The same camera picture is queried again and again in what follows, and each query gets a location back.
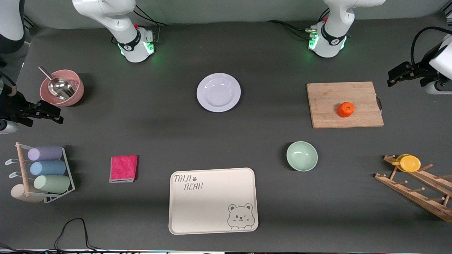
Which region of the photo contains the orange fruit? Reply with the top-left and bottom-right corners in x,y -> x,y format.
337,102 -> 355,118

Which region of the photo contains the white round plate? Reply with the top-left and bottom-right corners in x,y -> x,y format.
196,73 -> 242,113

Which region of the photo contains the metal scoop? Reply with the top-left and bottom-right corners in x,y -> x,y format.
38,66 -> 76,101

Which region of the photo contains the pink bowl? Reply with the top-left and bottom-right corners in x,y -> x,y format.
40,69 -> 85,107

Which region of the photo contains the purple cup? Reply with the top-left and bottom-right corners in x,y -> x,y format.
28,146 -> 63,162

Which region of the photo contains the blue cup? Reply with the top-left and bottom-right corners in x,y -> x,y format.
30,161 -> 66,176

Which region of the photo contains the green cup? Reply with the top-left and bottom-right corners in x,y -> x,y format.
34,175 -> 71,194

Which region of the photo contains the wooden cutting board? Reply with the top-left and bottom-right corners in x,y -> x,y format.
307,81 -> 385,129

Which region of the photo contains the beige cup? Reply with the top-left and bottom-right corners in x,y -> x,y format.
11,184 -> 44,203

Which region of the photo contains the pink folded cloth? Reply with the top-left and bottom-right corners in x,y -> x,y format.
109,155 -> 139,183

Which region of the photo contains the yellow cup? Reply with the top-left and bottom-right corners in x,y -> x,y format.
391,154 -> 421,173

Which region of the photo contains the wooden peg dish rack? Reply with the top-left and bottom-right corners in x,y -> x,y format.
374,154 -> 452,223

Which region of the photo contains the light green bowl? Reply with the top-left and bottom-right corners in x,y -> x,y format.
286,141 -> 318,172

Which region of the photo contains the cream bear print tray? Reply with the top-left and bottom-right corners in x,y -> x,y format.
168,167 -> 259,235

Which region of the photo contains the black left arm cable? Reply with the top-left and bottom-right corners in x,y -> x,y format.
410,26 -> 452,66

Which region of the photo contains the white wire cup rack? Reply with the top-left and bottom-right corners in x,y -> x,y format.
5,142 -> 76,204

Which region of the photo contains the black floor cable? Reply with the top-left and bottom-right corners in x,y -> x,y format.
0,218 -> 106,254

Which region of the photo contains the black left base cable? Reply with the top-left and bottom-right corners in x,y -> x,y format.
266,19 -> 315,41

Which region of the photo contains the black base cable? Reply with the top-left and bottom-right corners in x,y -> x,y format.
133,4 -> 168,44
266,19 -> 315,41

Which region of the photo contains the black right base cable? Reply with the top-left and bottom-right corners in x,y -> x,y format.
133,4 -> 168,44

